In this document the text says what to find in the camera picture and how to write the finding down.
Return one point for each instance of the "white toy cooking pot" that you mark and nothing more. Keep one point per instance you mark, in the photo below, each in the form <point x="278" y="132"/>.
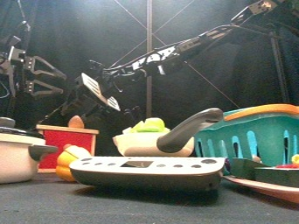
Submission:
<point x="18" y="160"/>

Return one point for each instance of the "slanted dark frame pole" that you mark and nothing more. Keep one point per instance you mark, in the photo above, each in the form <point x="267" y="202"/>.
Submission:
<point x="278" y="64"/>

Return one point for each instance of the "yellow toy corn cob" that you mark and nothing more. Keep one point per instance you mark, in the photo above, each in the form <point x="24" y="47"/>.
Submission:
<point x="295" y="159"/>

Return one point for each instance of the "black pot lid grey knob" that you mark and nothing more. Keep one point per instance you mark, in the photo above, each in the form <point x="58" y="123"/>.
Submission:
<point x="15" y="131"/>

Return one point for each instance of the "green toy lettuce leaf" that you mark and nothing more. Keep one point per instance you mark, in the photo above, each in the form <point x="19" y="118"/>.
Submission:
<point x="155" y="124"/>

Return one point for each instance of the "orange yellow toy pumpkin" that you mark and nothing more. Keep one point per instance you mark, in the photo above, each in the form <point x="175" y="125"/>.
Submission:
<point x="68" y="163"/>

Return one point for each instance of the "vertical metal frame pole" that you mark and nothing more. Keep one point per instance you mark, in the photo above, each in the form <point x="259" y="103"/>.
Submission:
<point x="148" y="35"/>

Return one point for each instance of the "grey kitchen scale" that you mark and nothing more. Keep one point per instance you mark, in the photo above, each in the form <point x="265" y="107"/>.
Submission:
<point x="147" y="175"/>

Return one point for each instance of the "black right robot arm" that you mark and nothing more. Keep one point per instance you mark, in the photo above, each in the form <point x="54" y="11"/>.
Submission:
<point x="194" y="40"/>

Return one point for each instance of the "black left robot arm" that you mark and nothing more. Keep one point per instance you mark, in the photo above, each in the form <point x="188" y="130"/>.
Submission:
<point x="6" y="52"/>

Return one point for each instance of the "red drawer box wooden top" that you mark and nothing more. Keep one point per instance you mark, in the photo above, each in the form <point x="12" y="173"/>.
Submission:
<point x="66" y="143"/>

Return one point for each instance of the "pink plastic tray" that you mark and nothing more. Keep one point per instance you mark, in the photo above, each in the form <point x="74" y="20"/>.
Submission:
<point x="269" y="188"/>

